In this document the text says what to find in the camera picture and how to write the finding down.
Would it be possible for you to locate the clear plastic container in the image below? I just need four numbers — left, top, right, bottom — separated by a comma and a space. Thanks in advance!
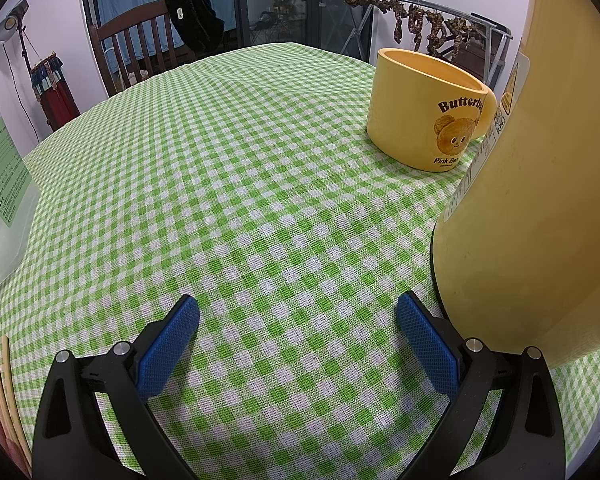
0, 86, 41, 293

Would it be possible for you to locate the dark wooden slatted chair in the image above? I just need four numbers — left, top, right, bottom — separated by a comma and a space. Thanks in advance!
91, 0, 201, 98

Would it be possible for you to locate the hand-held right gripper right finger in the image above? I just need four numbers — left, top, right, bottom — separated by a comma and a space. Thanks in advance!
396, 291, 566, 480

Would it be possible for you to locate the metal drying rack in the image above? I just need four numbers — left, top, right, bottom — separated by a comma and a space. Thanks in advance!
320, 0, 512, 92

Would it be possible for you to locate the yellow mug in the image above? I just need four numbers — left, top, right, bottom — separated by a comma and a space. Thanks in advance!
366, 48, 498, 172

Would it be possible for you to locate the black garment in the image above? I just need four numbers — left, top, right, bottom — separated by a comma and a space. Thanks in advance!
164, 0, 224, 53

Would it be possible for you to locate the studio lamp on stand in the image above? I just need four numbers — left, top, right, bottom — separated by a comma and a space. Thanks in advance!
0, 0, 48, 143

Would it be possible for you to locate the yellow thermos jug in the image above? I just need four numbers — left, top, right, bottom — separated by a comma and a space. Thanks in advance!
430, 0, 600, 372

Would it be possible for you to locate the row of dried brown strips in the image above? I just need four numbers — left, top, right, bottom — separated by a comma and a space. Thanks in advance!
342, 0, 491, 58

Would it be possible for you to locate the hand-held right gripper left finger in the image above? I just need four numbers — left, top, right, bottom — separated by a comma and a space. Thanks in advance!
32, 295, 201, 480

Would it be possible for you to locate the green checked tablecloth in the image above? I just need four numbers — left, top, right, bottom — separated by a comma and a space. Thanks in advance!
0, 41, 600, 480

